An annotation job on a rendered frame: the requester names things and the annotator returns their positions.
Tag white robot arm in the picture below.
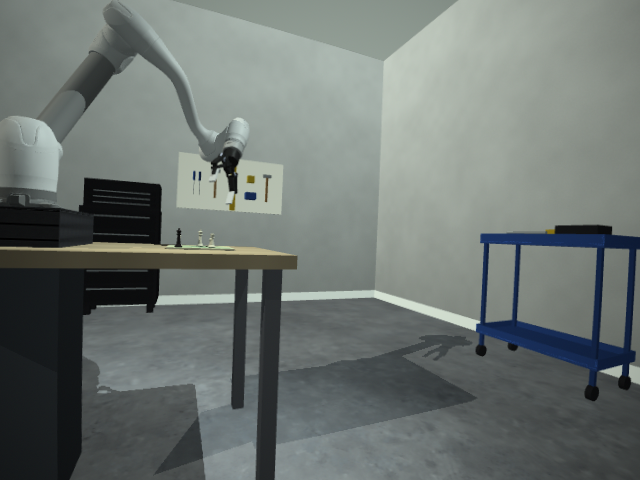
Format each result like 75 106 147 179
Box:
0 0 249 209

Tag green and white chessboard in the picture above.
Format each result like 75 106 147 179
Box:
166 245 235 251

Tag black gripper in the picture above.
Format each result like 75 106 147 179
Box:
209 148 240 205

